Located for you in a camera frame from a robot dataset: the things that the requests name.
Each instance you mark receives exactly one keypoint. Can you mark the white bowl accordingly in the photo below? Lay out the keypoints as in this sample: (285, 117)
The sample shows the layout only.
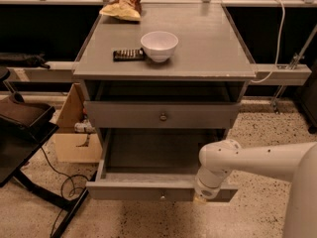
(159, 46)

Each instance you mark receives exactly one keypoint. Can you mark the grey top drawer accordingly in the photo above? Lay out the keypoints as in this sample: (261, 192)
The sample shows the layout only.
(120, 114)

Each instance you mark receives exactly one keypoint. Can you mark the dark chocolate bar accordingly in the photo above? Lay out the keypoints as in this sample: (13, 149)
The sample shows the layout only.
(129, 55)

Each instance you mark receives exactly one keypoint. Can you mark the cardboard box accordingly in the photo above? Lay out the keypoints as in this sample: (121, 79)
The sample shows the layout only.
(72, 143)

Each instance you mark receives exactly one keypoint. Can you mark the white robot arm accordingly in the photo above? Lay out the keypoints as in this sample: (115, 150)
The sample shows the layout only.
(296, 163)

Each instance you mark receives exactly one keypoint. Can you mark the yellow chip bag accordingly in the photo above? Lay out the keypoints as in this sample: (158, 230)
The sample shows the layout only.
(128, 10)

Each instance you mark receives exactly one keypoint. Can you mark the grey drawer cabinet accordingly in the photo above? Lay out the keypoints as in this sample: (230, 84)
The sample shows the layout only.
(208, 66)

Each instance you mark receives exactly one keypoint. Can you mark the small white bottle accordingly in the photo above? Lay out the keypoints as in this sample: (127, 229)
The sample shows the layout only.
(84, 127)

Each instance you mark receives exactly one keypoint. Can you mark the grey drawer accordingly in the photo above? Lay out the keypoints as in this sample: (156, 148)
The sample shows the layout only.
(155, 164)
(120, 114)

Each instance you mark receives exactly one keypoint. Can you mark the black stand with tray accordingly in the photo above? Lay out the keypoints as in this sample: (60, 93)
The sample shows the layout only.
(25, 127)

